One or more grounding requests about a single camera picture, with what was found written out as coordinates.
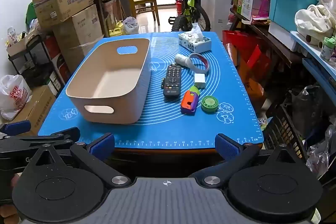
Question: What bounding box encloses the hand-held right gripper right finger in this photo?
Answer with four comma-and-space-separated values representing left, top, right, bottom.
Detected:
188, 133, 306, 189

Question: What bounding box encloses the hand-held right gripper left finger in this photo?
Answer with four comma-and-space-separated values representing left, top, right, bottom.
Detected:
28, 133, 132, 189

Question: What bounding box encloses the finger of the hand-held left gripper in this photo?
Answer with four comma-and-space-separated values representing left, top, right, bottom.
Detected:
0, 120, 31, 139
0, 127, 80, 152

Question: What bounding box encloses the orange purple toy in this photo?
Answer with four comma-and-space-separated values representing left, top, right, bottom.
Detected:
181, 85, 200, 115

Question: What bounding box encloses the beige plastic basket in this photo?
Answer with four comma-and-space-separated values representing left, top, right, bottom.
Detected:
66, 38, 151, 125

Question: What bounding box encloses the white charger plug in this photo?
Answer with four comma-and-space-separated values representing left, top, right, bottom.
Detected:
194, 73, 207, 89

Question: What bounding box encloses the black remote control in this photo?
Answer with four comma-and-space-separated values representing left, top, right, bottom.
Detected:
161, 63, 182, 98

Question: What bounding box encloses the person's left hand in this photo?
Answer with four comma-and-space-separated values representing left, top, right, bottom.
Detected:
0, 174, 21, 224

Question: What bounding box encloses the white red-print plastic bag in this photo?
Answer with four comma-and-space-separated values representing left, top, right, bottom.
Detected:
0, 74, 32, 121

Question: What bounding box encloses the low cardboard box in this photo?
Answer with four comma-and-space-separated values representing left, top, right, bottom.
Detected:
10, 85, 57, 135

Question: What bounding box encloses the black plastic crate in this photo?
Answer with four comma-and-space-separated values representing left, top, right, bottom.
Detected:
264, 106, 307, 161

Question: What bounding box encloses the black metal rack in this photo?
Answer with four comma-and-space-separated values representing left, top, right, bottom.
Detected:
8, 34, 66, 93

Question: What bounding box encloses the blue silicone mat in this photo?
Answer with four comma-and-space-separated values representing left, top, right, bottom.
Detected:
38, 31, 264, 149

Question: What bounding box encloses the red appliance box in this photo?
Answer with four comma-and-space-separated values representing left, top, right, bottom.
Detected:
43, 36, 70, 83

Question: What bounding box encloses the small open cardboard box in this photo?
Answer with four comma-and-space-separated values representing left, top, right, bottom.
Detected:
7, 30, 40, 56

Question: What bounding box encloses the red gift bag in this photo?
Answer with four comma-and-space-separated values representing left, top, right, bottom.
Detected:
223, 30, 272, 83

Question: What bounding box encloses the patterned tissue box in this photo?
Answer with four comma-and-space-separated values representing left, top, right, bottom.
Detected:
178, 22, 212, 53

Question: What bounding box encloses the large stacked cardboard box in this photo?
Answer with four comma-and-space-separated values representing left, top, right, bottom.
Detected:
52, 4, 104, 73

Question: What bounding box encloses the green bag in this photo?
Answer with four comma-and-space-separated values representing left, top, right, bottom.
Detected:
25, 2, 37, 30

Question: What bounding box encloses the yellow plastic jug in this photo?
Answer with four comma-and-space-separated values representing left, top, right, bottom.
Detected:
109, 21, 126, 37

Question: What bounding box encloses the dark wooden bench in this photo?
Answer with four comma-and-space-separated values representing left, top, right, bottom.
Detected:
230, 7, 305, 67

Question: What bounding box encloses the clear plastic bag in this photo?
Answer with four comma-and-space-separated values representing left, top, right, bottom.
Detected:
122, 17, 139, 35

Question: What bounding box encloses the light blue shelf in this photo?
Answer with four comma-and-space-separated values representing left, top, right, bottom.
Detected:
290, 31, 336, 106

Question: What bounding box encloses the white storage box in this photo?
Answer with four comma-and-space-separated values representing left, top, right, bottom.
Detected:
268, 21, 298, 52

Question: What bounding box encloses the open taped cardboard box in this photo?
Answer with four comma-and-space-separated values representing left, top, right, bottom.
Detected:
30, 0, 93, 28

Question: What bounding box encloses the dark wooden side table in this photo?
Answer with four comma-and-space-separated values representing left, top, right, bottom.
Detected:
93, 0, 124, 37

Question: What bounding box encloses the green-capped small bottle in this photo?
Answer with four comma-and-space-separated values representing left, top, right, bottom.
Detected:
320, 37, 336, 62

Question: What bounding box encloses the green white carton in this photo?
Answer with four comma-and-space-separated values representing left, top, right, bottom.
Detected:
237, 0, 263, 21

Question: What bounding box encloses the green black bicycle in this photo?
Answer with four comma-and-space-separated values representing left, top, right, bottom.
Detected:
158, 0, 211, 32

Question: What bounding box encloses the white cloth bag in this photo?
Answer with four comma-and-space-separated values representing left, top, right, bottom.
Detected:
295, 4, 336, 46

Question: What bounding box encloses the teal storage bin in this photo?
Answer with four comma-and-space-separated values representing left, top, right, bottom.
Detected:
268, 0, 327, 32

